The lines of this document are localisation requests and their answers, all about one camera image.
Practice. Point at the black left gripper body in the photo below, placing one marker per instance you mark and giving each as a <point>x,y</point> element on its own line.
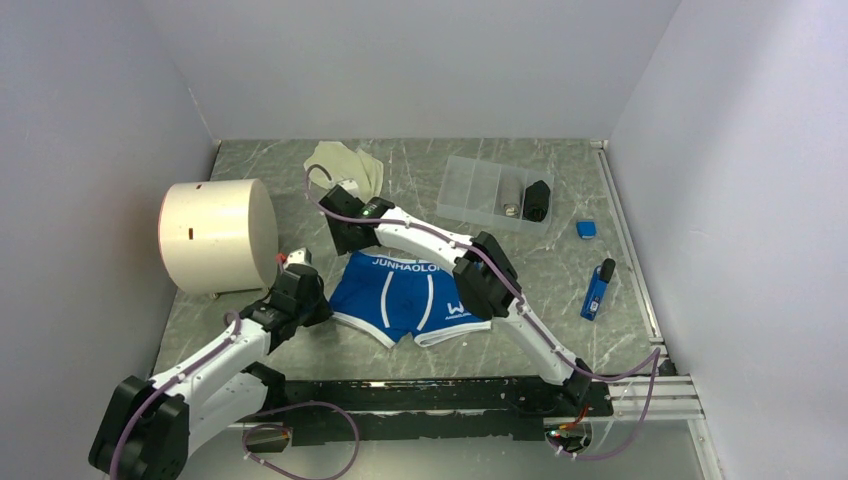
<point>313,310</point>

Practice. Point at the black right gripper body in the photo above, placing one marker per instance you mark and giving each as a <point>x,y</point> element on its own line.
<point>343,242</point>

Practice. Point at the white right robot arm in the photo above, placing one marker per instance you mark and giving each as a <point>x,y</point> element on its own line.
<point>486,282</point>

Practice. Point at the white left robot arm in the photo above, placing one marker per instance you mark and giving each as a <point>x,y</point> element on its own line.
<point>152,426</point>

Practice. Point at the cream yellow underwear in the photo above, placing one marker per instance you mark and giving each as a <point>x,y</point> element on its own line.
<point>342,164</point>

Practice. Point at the grey rolled underwear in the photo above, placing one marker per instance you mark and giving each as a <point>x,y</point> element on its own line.
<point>510,194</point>

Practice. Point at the black striped rolled underwear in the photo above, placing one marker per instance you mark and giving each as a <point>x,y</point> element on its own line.
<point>536,202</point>

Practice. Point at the cream cylindrical container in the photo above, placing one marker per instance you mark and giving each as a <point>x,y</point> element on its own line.
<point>219,236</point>

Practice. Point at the clear plastic divided tray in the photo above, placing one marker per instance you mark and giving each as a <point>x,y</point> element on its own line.
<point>469,193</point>

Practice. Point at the small blue block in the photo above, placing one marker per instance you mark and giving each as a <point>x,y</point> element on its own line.
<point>586,229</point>

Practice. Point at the blue black handheld device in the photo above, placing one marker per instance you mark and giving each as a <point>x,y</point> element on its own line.
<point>599,281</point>

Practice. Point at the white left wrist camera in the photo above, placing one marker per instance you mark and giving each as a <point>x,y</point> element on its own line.
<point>299,256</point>

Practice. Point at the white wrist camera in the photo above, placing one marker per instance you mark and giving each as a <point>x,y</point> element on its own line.
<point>350,186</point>
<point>299,256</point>

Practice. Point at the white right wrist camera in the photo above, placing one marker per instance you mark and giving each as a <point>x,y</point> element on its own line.
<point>350,186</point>

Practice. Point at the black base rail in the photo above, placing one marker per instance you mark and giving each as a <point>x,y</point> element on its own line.
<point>517,407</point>

